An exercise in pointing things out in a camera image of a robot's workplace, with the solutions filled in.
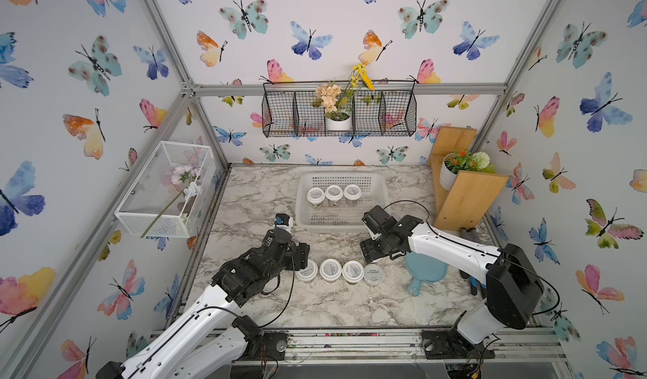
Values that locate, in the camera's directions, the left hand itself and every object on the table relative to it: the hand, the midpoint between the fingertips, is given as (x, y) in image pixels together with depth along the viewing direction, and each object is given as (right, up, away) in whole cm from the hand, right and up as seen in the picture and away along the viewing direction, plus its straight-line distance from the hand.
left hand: (302, 245), depth 75 cm
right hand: (+23, -3, +10) cm, 25 cm away
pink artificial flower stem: (-35, +20, +1) cm, 40 cm away
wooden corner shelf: (+55, +14, +9) cm, 58 cm away
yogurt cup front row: (+2, -10, +7) cm, 12 cm away
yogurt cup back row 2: (+9, +15, +27) cm, 32 cm away
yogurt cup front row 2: (+8, -10, +8) cm, 15 cm away
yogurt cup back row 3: (+17, +15, +26) cm, 35 cm away
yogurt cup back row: (+2, +14, +24) cm, 28 cm away
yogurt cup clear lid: (+22, -11, +8) cm, 26 cm away
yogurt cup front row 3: (+16, -10, +8) cm, 20 cm away
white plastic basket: (+11, +6, +28) cm, 30 cm away
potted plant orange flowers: (+54, +26, +14) cm, 62 cm away
